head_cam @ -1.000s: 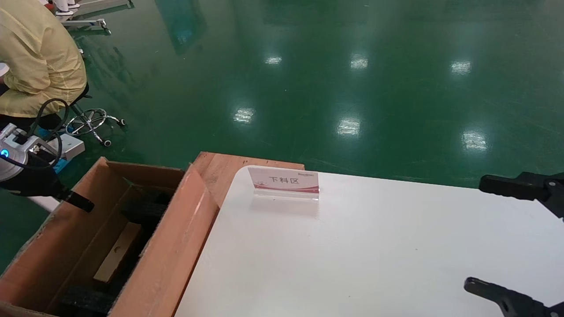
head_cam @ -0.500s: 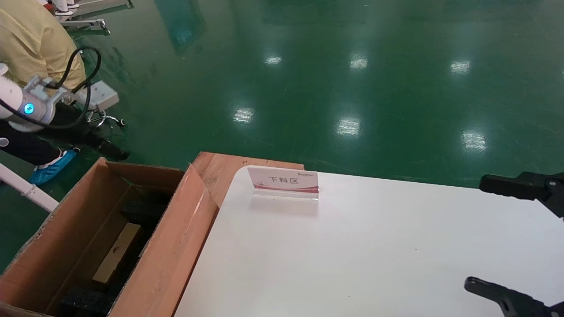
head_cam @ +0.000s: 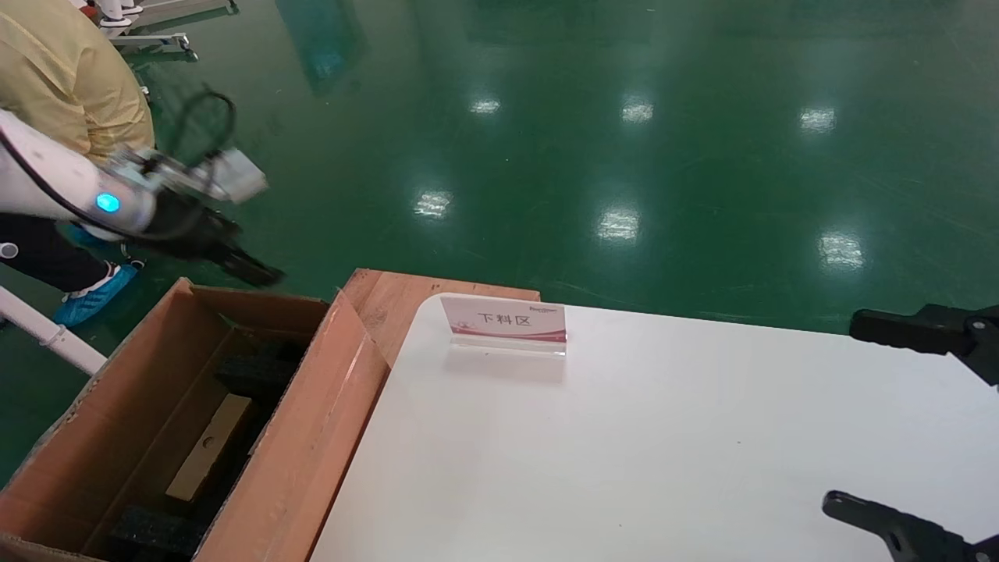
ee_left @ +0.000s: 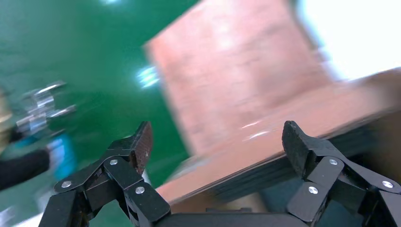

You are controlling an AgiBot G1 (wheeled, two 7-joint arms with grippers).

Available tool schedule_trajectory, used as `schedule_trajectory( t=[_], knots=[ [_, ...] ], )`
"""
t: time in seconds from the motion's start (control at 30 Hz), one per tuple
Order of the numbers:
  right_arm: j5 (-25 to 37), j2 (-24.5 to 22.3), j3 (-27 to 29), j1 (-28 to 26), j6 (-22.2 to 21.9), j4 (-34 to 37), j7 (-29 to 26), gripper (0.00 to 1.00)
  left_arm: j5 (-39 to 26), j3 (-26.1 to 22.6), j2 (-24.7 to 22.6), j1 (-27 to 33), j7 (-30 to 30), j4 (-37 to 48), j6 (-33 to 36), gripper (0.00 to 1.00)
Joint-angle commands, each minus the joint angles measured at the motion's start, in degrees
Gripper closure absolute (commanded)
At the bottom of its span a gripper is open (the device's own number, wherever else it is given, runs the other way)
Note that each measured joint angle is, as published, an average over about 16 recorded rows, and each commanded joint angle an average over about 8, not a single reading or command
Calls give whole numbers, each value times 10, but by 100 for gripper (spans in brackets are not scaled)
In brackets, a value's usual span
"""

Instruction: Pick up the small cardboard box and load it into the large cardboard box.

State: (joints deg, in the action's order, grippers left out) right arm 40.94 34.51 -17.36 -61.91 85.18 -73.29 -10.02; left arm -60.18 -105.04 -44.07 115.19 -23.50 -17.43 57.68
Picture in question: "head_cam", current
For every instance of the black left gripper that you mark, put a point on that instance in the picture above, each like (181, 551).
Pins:
(191, 230)

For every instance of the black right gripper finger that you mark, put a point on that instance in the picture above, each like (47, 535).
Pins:
(897, 332)
(897, 531)

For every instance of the small cardboard box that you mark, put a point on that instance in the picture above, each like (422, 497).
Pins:
(207, 449)

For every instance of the large open cardboard box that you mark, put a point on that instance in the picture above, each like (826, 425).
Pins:
(328, 437)

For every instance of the black foam block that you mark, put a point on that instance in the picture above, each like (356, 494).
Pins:
(261, 371)
(156, 535)

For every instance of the brown wooden board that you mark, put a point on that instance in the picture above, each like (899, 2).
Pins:
(390, 300)

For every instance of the blue shoe cover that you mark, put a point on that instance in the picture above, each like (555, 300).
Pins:
(78, 236)
(94, 297)

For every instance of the white plastic tube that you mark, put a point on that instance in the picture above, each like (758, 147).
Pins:
(47, 332)

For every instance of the small white round knob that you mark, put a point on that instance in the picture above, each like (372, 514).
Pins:
(6, 251)

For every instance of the white metal stand base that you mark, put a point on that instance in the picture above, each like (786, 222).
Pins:
(164, 9)
(148, 43)

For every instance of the acrylic sign with red print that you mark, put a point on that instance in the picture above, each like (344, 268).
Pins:
(507, 321)

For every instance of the person in yellow coat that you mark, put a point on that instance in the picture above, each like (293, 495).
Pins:
(62, 78)

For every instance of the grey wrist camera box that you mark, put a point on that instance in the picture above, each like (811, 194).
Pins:
(234, 176)

